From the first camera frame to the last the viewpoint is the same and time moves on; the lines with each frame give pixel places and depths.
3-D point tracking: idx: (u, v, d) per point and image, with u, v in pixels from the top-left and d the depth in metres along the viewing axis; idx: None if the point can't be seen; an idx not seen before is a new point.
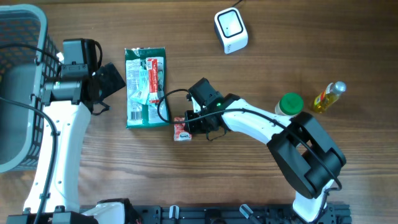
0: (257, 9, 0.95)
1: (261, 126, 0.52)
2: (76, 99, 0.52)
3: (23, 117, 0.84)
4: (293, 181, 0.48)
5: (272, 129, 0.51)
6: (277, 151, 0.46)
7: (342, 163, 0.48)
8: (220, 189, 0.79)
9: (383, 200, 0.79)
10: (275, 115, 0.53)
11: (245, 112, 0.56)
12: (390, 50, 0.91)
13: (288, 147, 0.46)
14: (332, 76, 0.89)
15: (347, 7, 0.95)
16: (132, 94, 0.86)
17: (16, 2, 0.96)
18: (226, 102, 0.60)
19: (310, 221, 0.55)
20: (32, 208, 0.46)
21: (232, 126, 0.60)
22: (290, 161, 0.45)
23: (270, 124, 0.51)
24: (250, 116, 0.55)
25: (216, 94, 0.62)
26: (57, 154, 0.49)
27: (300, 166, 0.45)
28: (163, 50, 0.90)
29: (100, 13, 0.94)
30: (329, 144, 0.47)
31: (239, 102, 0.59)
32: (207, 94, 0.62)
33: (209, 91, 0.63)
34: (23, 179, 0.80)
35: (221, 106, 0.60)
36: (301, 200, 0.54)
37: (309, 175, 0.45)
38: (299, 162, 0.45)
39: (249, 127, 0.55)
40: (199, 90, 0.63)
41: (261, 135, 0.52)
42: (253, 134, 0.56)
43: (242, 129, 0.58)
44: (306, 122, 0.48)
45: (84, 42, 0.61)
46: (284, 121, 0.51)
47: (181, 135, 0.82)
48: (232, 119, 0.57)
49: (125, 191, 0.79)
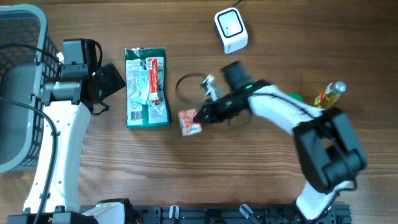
0: (257, 9, 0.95)
1: (289, 112, 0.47)
2: (76, 99, 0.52)
3: (24, 117, 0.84)
4: (307, 173, 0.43)
5: (299, 117, 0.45)
6: (298, 137, 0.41)
7: (364, 167, 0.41)
8: (220, 189, 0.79)
9: (383, 200, 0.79)
10: (306, 104, 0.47)
11: (275, 97, 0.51)
12: (390, 50, 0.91)
13: (313, 135, 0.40)
14: (332, 76, 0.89)
15: (347, 8, 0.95)
16: (132, 94, 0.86)
17: (17, 2, 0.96)
18: (255, 86, 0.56)
19: (310, 219, 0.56)
20: (32, 208, 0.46)
21: (257, 112, 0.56)
22: (311, 150, 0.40)
23: (298, 112, 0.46)
24: (278, 101, 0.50)
25: (246, 77, 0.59)
26: (57, 154, 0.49)
27: (319, 158, 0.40)
28: (163, 50, 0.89)
29: (100, 13, 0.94)
30: (355, 143, 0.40)
31: (269, 87, 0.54)
32: (237, 78, 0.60)
33: (240, 73, 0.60)
34: (23, 179, 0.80)
35: (250, 89, 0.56)
36: (307, 195, 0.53)
37: (326, 169, 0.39)
38: (318, 154, 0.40)
39: (276, 114, 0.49)
40: (229, 72, 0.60)
41: (287, 122, 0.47)
42: (278, 122, 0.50)
43: (268, 116, 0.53)
44: (336, 114, 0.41)
45: (84, 42, 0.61)
46: (314, 112, 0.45)
47: (191, 129, 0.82)
48: (260, 104, 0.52)
49: (125, 191, 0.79)
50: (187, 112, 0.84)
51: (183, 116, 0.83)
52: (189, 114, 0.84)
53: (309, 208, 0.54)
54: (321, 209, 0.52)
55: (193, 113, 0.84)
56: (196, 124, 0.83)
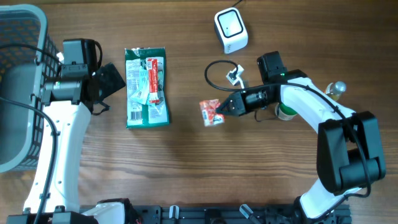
0: (257, 9, 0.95)
1: (319, 108, 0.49)
2: (76, 99, 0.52)
3: (24, 117, 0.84)
4: (321, 169, 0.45)
5: (329, 115, 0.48)
6: (324, 131, 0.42)
7: (380, 177, 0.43)
8: (220, 190, 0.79)
9: (383, 200, 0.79)
10: (337, 104, 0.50)
11: (308, 90, 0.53)
12: (390, 50, 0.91)
13: (339, 134, 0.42)
14: (332, 76, 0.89)
15: (347, 8, 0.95)
16: (132, 94, 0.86)
17: (16, 2, 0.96)
18: (291, 76, 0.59)
19: (310, 218, 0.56)
20: (32, 208, 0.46)
21: (286, 100, 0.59)
22: (333, 147, 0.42)
23: (329, 109, 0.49)
24: (310, 94, 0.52)
25: (281, 68, 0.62)
26: (57, 154, 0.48)
27: (340, 158, 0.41)
28: (163, 50, 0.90)
29: (100, 14, 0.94)
30: (377, 152, 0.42)
31: (304, 80, 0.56)
32: (273, 66, 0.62)
33: (277, 63, 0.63)
34: (23, 179, 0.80)
35: (283, 76, 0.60)
36: (311, 194, 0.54)
37: (342, 169, 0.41)
38: (339, 153, 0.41)
39: (306, 106, 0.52)
40: (267, 60, 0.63)
41: (316, 117, 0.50)
42: (306, 114, 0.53)
43: (296, 107, 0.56)
44: (366, 119, 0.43)
45: (84, 42, 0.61)
46: (345, 112, 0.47)
47: (214, 120, 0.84)
48: (292, 94, 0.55)
49: (125, 191, 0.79)
50: (209, 102, 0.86)
51: (206, 107, 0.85)
52: (212, 104, 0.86)
53: (311, 208, 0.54)
54: (324, 211, 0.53)
55: (215, 103, 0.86)
56: (219, 116, 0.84)
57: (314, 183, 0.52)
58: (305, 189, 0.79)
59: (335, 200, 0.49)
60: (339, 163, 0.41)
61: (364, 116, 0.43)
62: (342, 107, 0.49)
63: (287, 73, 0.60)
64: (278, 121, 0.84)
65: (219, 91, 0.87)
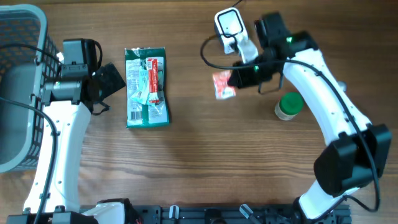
0: (257, 9, 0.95)
1: (332, 110, 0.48)
2: (76, 99, 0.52)
3: (25, 117, 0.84)
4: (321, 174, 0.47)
5: (342, 121, 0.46)
6: (337, 152, 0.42)
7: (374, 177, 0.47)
8: (220, 189, 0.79)
9: (383, 200, 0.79)
10: (352, 106, 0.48)
11: (320, 77, 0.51)
12: (390, 50, 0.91)
13: (352, 155, 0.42)
14: (333, 76, 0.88)
15: (347, 8, 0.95)
16: (132, 94, 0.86)
17: (16, 2, 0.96)
18: (297, 42, 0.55)
19: (310, 219, 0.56)
20: (32, 208, 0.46)
21: (290, 78, 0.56)
22: (342, 167, 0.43)
23: (342, 114, 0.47)
24: (321, 84, 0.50)
25: (283, 31, 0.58)
26: (57, 154, 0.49)
27: (347, 172, 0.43)
28: (163, 50, 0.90)
29: (100, 14, 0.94)
30: (381, 162, 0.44)
31: (314, 55, 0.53)
32: (274, 30, 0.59)
33: (279, 26, 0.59)
34: (23, 180, 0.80)
35: (290, 42, 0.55)
36: (310, 195, 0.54)
37: (346, 182, 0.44)
38: (347, 168, 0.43)
39: (314, 97, 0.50)
40: (267, 23, 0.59)
41: (324, 116, 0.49)
42: (311, 103, 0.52)
43: (300, 90, 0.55)
44: (379, 135, 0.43)
45: (84, 42, 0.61)
46: (359, 122, 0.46)
47: (223, 93, 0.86)
48: (301, 74, 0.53)
49: (125, 191, 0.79)
50: (219, 75, 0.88)
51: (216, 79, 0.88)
52: (223, 76, 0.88)
53: (312, 207, 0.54)
54: (324, 211, 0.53)
55: (226, 76, 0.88)
56: (230, 89, 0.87)
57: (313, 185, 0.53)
58: (305, 189, 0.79)
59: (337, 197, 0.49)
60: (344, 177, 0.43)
61: (375, 129, 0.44)
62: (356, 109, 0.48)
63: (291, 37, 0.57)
64: (279, 121, 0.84)
65: (219, 91, 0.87)
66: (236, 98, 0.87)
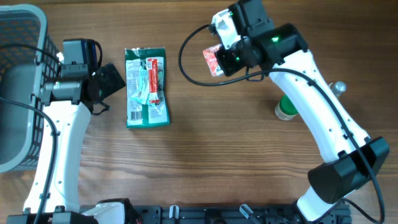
0: None
1: (329, 126, 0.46)
2: (76, 99, 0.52)
3: (25, 117, 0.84)
4: (319, 188, 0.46)
5: (341, 139, 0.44)
6: (339, 174, 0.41)
7: None
8: (220, 189, 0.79)
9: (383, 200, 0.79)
10: (348, 119, 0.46)
11: (314, 88, 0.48)
12: (390, 50, 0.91)
13: (352, 174, 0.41)
14: (333, 76, 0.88)
15: (347, 8, 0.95)
16: (132, 94, 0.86)
17: (16, 2, 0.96)
18: (284, 39, 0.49)
19: (311, 220, 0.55)
20: (32, 208, 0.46)
21: (280, 86, 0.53)
22: (343, 186, 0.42)
23: (341, 130, 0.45)
24: (316, 95, 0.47)
25: (263, 20, 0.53)
26: (57, 155, 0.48)
27: (348, 188, 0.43)
28: (163, 50, 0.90)
29: (100, 13, 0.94)
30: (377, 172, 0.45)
31: (305, 59, 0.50)
32: (254, 19, 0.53)
33: (259, 15, 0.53)
34: (23, 180, 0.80)
35: (277, 42, 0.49)
36: (308, 198, 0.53)
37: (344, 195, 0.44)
38: (349, 185, 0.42)
39: (309, 110, 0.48)
40: (247, 11, 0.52)
41: (321, 133, 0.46)
42: (305, 115, 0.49)
43: (291, 98, 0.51)
44: (378, 149, 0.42)
45: (84, 42, 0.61)
46: (358, 138, 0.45)
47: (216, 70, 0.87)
48: (293, 84, 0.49)
49: (125, 191, 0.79)
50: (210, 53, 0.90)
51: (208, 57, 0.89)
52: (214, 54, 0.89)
53: (311, 210, 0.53)
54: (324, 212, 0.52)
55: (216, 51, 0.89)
56: None
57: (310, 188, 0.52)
58: (305, 189, 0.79)
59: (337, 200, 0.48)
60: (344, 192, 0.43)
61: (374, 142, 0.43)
62: (352, 122, 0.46)
63: (272, 30, 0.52)
64: (279, 121, 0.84)
65: (219, 91, 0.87)
66: (236, 98, 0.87)
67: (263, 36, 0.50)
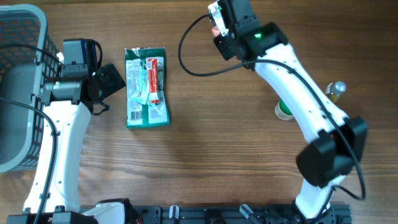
0: (257, 9, 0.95)
1: (308, 108, 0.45)
2: (76, 99, 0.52)
3: (24, 117, 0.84)
4: (306, 173, 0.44)
5: (320, 120, 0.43)
6: (318, 150, 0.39)
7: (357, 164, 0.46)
8: (220, 189, 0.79)
9: (383, 200, 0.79)
10: (328, 102, 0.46)
11: (294, 74, 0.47)
12: (390, 50, 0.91)
13: (332, 150, 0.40)
14: (333, 76, 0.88)
15: (347, 8, 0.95)
16: (132, 94, 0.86)
17: (16, 2, 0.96)
18: (267, 38, 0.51)
19: (310, 218, 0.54)
20: (32, 208, 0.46)
21: (264, 76, 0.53)
22: (324, 162, 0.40)
23: (320, 112, 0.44)
24: (296, 81, 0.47)
25: (251, 17, 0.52)
26: (57, 154, 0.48)
27: (330, 167, 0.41)
28: (163, 50, 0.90)
29: (100, 13, 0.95)
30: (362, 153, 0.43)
31: (285, 51, 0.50)
32: (240, 16, 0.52)
33: (245, 12, 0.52)
34: (23, 180, 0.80)
35: (260, 40, 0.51)
36: (304, 194, 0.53)
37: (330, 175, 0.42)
38: (330, 163, 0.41)
39: (289, 96, 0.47)
40: (234, 6, 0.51)
41: (302, 116, 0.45)
42: (286, 102, 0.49)
43: (274, 88, 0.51)
44: (358, 126, 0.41)
45: (84, 42, 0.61)
46: (336, 118, 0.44)
47: None
48: (273, 73, 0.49)
49: (125, 191, 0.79)
50: None
51: None
52: None
53: (308, 205, 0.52)
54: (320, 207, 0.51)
55: None
56: None
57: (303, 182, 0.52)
58: None
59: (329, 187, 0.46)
60: (327, 172, 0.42)
61: (354, 121, 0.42)
62: (332, 105, 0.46)
63: (258, 29, 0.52)
64: (279, 121, 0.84)
65: (219, 91, 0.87)
66: (236, 98, 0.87)
67: (247, 32, 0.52)
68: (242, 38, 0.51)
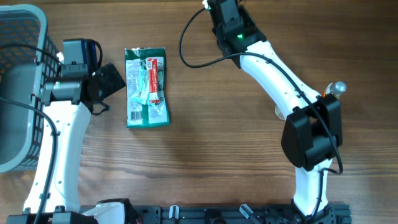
0: (257, 9, 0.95)
1: (285, 90, 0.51)
2: (76, 99, 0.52)
3: (24, 117, 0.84)
4: (291, 151, 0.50)
5: (295, 99, 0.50)
6: (293, 124, 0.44)
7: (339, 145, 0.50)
8: (220, 189, 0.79)
9: (383, 200, 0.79)
10: (301, 84, 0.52)
11: (270, 63, 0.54)
12: (390, 50, 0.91)
13: (306, 124, 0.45)
14: (333, 76, 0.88)
15: (347, 8, 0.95)
16: (132, 94, 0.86)
17: (16, 2, 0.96)
18: (249, 40, 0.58)
19: (308, 215, 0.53)
20: (32, 208, 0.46)
21: (247, 69, 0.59)
22: (301, 137, 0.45)
23: (295, 93, 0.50)
24: (273, 69, 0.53)
25: (237, 18, 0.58)
26: (57, 154, 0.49)
27: (307, 141, 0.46)
28: (163, 50, 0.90)
29: (100, 13, 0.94)
30: (338, 130, 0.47)
31: (263, 46, 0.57)
32: (229, 17, 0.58)
33: (233, 14, 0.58)
34: (23, 179, 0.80)
35: (242, 40, 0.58)
36: (299, 189, 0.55)
37: (308, 150, 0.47)
38: (307, 138, 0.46)
39: (269, 82, 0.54)
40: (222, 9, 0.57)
41: (281, 98, 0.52)
42: (267, 88, 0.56)
43: (256, 78, 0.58)
44: (330, 104, 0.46)
45: (84, 42, 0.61)
46: (310, 96, 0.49)
47: None
48: (254, 65, 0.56)
49: (125, 191, 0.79)
50: None
51: None
52: None
53: (305, 199, 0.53)
54: (314, 198, 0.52)
55: None
56: None
57: (296, 175, 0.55)
58: None
59: (317, 171, 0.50)
60: (305, 147, 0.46)
61: (327, 100, 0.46)
62: (306, 86, 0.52)
63: (242, 30, 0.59)
64: (279, 121, 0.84)
65: (219, 91, 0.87)
66: (236, 98, 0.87)
67: (232, 33, 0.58)
68: (227, 38, 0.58)
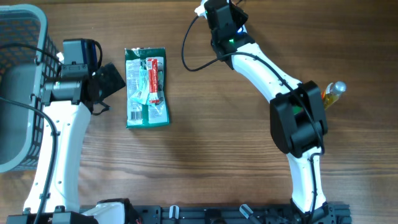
0: (257, 9, 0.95)
1: (269, 81, 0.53)
2: (76, 99, 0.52)
3: (24, 117, 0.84)
4: (279, 138, 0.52)
5: (278, 88, 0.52)
6: (275, 107, 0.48)
7: (325, 132, 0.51)
8: (220, 190, 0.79)
9: (383, 200, 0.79)
10: (285, 74, 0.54)
11: (257, 60, 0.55)
12: (390, 50, 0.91)
13: (287, 107, 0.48)
14: (333, 76, 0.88)
15: (347, 8, 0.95)
16: (132, 94, 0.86)
17: (16, 2, 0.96)
18: (239, 43, 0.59)
19: (306, 212, 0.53)
20: (32, 208, 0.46)
21: (237, 68, 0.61)
22: (283, 119, 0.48)
23: (278, 82, 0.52)
24: (260, 65, 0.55)
25: (231, 24, 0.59)
26: (57, 154, 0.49)
27: (291, 126, 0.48)
28: (163, 50, 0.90)
29: (101, 13, 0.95)
30: (321, 115, 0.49)
31: (251, 46, 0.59)
32: (224, 23, 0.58)
33: (228, 19, 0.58)
34: (23, 180, 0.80)
35: (233, 43, 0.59)
36: (296, 185, 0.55)
37: (293, 135, 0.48)
38: (290, 122, 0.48)
39: (257, 76, 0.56)
40: (219, 14, 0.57)
41: (267, 89, 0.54)
42: (256, 83, 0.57)
43: (245, 74, 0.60)
44: (310, 90, 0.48)
45: (84, 42, 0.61)
46: (291, 84, 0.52)
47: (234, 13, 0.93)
48: (242, 62, 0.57)
49: (125, 191, 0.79)
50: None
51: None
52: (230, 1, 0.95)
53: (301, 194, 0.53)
54: (309, 191, 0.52)
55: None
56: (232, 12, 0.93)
57: (291, 170, 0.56)
58: None
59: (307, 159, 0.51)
60: (290, 130, 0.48)
61: (307, 87, 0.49)
62: (289, 76, 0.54)
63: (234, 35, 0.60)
64: None
65: (219, 91, 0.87)
66: (236, 98, 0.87)
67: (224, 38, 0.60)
68: (220, 42, 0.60)
